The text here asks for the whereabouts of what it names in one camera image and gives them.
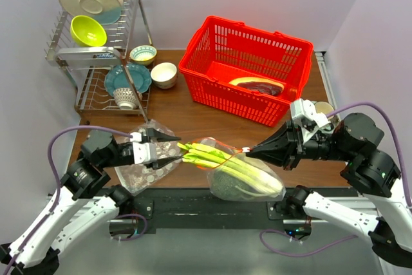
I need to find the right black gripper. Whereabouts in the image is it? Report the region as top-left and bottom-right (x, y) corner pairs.
(245, 113), (352, 168)

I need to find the green toy vegetable stick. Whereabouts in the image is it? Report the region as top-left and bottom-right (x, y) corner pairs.
(176, 141), (284, 197)

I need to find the clear orange zip top bag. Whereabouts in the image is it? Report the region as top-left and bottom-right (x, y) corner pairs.
(189, 137), (287, 202)

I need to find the green toy melon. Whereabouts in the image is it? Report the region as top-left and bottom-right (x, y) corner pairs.
(207, 171), (253, 202)

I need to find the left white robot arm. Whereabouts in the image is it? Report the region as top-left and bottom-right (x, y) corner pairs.
(1, 126), (179, 274)

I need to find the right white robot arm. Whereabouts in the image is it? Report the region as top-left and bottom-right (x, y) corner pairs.
(246, 113), (411, 268)

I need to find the clear bag with white dots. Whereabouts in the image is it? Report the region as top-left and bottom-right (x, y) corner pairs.
(115, 119), (182, 195)

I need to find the cream enamel mug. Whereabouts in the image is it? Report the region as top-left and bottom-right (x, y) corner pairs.
(314, 101), (335, 119)

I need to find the grey patterned white bowl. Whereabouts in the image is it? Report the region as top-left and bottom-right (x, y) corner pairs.
(113, 88), (138, 110)

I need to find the toy steak slice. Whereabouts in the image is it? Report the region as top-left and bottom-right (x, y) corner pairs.
(229, 77), (284, 96)

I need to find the cream white bowl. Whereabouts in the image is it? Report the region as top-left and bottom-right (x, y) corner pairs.
(151, 62), (178, 90)

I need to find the teal scalloped plate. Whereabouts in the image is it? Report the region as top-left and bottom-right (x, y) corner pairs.
(104, 62), (152, 97)

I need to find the red plastic shopping basket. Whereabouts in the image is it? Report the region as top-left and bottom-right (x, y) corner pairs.
(178, 15), (314, 127)

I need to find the teal patterned small bowl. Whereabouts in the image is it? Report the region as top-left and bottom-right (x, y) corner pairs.
(129, 45), (157, 66)

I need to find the metal dish rack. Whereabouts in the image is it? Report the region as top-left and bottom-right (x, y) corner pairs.
(46, 0), (150, 122)

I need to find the lime green bowl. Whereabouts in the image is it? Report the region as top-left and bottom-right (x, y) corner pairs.
(70, 15), (107, 47)

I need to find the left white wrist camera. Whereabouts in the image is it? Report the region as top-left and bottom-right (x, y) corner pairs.
(129, 132), (157, 165)

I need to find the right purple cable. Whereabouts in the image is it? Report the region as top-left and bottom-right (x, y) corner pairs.
(259, 101), (412, 257)

